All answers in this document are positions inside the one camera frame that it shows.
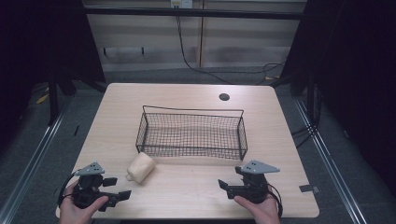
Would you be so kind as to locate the person's left hand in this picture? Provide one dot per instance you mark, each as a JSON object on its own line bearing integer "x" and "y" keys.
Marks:
{"x": 74, "y": 211}

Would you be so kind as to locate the cream ribbed cylindrical object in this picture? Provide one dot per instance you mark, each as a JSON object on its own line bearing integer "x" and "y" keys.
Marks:
{"x": 140, "y": 168}

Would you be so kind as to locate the white wall socket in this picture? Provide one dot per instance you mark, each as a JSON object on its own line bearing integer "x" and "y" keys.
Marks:
{"x": 181, "y": 3}

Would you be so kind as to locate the person's right hand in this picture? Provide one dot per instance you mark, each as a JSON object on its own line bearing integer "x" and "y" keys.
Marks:
{"x": 261, "y": 212}

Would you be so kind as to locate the black metal stand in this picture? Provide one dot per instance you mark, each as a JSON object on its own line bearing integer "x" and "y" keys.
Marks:
{"x": 53, "y": 96}
{"x": 313, "y": 102}

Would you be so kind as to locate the black horizontal frame bar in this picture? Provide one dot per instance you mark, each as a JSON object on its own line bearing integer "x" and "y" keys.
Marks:
{"x": 193, "y": 13}

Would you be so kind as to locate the black curtain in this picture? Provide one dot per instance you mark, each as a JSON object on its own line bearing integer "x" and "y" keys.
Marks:
{"x": 40, "y": 43}
{"x": 351, "y": 77}

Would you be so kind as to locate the metal floor rail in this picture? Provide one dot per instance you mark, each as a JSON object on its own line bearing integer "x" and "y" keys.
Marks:
{"x": 330, "y": 161}
{"x": 31, "y": 161}

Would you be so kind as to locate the grey tape piece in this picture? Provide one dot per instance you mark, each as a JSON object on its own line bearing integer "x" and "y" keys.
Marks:
{"x": 308, "y": 188}

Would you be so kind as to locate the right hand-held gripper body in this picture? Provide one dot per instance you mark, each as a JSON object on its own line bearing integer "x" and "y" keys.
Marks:
{"x": 253, "y": 186}

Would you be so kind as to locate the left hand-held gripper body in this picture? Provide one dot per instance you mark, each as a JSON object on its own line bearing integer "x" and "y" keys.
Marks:
{"x": 85, "y": 189}

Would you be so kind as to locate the yellow tape strip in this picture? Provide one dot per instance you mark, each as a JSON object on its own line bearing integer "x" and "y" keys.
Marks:
{"x": 42, "y": 99}

